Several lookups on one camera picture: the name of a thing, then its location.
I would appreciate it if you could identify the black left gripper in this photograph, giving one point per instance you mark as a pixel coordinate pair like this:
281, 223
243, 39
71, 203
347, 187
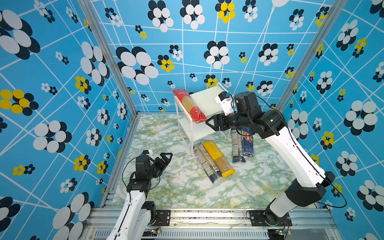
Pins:
162, 165

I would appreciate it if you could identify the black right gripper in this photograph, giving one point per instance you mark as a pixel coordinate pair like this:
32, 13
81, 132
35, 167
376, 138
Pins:
217, 118

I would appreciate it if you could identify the red spaghetti bag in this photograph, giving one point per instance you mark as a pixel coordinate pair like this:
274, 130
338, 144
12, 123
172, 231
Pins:
189, 104

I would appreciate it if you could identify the clear blue spaghetti bag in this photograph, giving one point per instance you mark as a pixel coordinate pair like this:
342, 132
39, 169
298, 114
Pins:
207, 163

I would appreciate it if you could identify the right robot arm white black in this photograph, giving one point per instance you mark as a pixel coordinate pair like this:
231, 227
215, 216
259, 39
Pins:
311, 181

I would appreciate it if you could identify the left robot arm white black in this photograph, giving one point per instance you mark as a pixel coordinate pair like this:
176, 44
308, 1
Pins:
137, 212

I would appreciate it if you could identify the clear dark spaghetti bag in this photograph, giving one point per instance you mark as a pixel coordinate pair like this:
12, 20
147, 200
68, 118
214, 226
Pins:
237, 147

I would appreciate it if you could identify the dark blue spaghetti box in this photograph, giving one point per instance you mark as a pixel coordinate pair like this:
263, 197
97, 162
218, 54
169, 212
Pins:
247, 142

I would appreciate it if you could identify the yellow spaghetti bag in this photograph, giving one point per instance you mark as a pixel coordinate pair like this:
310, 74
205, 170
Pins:
217, 156

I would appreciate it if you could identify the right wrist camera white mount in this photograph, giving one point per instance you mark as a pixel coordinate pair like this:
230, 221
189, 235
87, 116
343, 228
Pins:
225, 100

